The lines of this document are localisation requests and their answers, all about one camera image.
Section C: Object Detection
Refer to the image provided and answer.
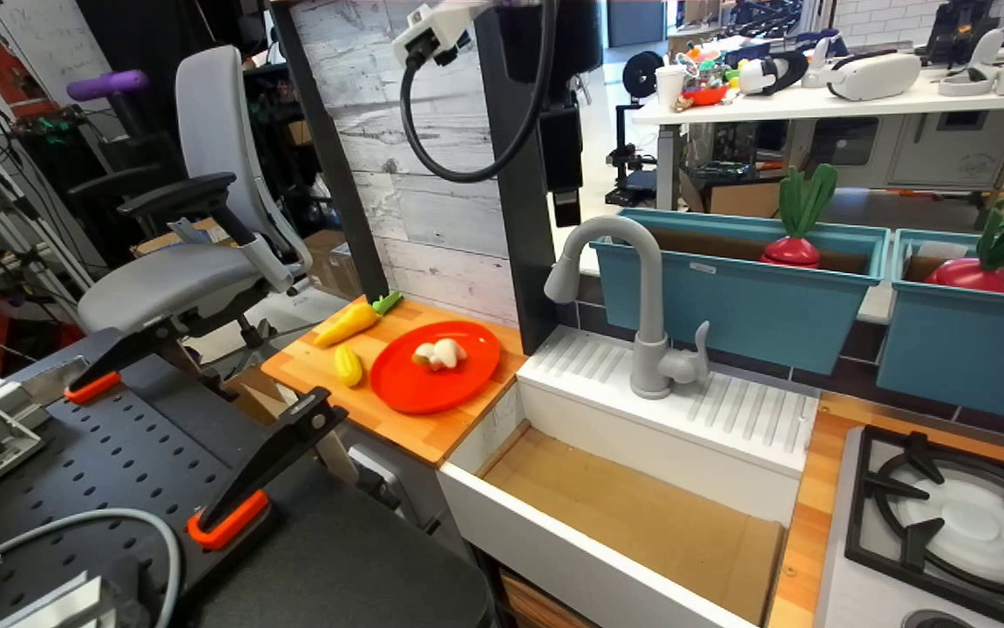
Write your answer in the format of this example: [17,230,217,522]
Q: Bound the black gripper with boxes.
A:
[497,0,608,226]

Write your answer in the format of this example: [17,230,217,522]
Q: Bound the grey toy faucet spout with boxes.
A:
[541,212,715,406]

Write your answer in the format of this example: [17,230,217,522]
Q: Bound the white cup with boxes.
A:
[652,58,694,116]

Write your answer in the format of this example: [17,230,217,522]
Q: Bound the grey wood backsplash panel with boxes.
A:
[288,0,524,330]

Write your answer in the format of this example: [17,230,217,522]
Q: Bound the white toy garlic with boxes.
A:
[411,336,472,376]

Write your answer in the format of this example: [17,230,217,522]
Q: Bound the teal plastic planter bin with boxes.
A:
[591,205,895,380]
[876,226,1004,434]

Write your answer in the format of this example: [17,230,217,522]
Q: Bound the red toy radish green leaves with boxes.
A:
[755,162,842,273]
[928,188,1004,297]

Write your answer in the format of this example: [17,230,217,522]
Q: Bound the yellow toy carrot green top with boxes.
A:
[310,290,407,354]

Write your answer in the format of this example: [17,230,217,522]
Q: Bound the red round plate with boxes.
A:
[365,317,509,420]

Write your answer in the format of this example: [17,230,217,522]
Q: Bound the white table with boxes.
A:
[630,65,1004,216]

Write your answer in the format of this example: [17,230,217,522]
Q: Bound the wooden counter board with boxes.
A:
[257,294,525,471]

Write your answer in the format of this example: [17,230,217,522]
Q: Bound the white VR headset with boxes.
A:
[821,43,925,104]

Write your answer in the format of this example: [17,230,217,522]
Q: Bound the grey office chair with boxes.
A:
[68,43,321,392]

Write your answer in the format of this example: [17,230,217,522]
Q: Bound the white toy sink basin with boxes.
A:
[437,320,821,628]

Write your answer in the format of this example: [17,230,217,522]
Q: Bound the wooden counter around stove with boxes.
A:
[764,392,1004,628]

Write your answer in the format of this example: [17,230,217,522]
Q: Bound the purple padded bar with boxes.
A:
[61,65,153,107]

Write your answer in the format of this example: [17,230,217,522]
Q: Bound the black perforated mounting board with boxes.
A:
[0,344,495,628]

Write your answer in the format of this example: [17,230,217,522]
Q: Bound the toy stove black grates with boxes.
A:
[814,422,1004,628]

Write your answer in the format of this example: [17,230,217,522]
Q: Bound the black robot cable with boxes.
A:
[396,0,565,188]

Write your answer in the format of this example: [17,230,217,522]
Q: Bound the black frame post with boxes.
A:
[472,0,565,359]

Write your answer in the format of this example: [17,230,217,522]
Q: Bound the white wrist cable connector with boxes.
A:
[389,0,495,71]

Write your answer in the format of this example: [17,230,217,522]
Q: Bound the black backsplash side frame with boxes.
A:
[268,0,395,302]

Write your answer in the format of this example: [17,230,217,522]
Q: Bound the black clamp orange handle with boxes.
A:
[180,385,351,556]
[58,317,180,407]

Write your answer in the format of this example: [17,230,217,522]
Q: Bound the grey cable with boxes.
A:
[0,506,187,628]

